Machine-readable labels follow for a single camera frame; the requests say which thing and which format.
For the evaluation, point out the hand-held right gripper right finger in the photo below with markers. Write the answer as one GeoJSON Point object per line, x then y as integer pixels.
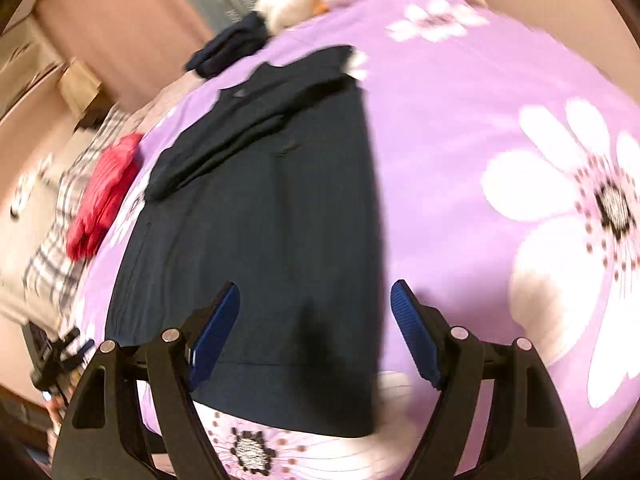
{"type": "Point", "coordinates": [415, 330]}

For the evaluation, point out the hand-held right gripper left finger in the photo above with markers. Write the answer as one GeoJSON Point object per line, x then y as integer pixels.
{"type": "Point", "coordinates": [215, 330]}

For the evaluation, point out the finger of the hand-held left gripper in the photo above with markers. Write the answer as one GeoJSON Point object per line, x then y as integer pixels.
{"type": "Point", "coordinates": [77, 350]}

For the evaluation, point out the navy blue jacket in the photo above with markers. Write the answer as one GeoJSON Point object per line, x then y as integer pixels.
{"type": "Point", "coordinates": [275, 235]}

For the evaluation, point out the person's left hand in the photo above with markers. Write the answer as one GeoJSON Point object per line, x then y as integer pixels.
{"type": "Point", "coordinates": [56, 420]}

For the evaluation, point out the grey plaid pillow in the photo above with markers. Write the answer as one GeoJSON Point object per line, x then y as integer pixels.
{"type": "Point", "coordinates": [55, 265]}

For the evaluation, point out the red down jacket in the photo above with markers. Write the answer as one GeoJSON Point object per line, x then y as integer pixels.
{"type": "Point", "coordinates": [100, 200]}

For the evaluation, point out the purple floral blanket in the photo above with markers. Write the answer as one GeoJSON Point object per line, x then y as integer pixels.
{"type": "Point", "coordinates": [450, 110]}

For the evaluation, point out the beige quilt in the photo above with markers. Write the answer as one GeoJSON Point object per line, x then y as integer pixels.
{"type": "Point", "coordinates": [162, 99]}

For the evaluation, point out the folded navy clothing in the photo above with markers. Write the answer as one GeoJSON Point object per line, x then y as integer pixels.
{"type": "Point", "coordinates": [225, 50]}

